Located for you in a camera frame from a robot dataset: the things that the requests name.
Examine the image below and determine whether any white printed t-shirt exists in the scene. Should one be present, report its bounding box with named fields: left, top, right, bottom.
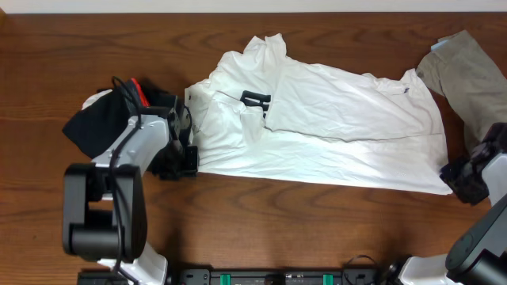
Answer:
left=185, top=35, right=450, bottom=195

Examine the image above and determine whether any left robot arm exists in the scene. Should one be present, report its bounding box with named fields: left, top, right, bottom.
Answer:
left=63, top=107, right=199, bottom=284

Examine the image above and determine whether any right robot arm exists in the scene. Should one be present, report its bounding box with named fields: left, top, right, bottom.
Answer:
left=398, top=197, right=506, bottom=285

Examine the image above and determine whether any grey khaki garment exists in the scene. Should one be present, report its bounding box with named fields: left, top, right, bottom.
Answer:
left=416, top=30, right=506, bottom=151

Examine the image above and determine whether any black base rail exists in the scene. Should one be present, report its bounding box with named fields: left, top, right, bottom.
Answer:
left=77, top=267, right=397, bottom=285

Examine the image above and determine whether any black shorts red waistband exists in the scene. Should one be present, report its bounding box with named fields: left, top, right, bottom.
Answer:
left=63, top=78, right=169, bottom=158

